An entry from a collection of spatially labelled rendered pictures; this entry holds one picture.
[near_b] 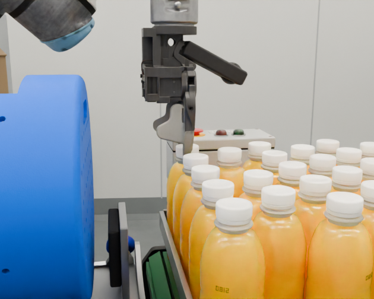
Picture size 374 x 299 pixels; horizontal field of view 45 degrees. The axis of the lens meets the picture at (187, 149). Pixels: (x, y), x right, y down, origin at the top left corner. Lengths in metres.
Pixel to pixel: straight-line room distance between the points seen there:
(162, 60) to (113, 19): 2.62
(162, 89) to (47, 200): 0.32
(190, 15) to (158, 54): 0.08
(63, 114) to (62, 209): 0.10
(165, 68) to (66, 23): 0.38
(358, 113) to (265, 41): 0.92
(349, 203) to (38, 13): 0.74
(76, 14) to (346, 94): 2.82
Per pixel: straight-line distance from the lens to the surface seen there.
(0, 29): 2.58
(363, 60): 3.64
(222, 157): 0.72
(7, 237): 0.47
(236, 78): 0.74
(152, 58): 0.71
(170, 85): 0.70
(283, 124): 3.49
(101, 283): 0.70
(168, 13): 0.70
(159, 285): 0.75
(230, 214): 0.46
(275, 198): 0.52
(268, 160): 0.70
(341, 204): 0.51
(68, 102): 0.49
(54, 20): 1.02
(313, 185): 0.57
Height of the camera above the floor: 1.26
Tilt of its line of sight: 13 degrees down
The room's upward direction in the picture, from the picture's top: straight up
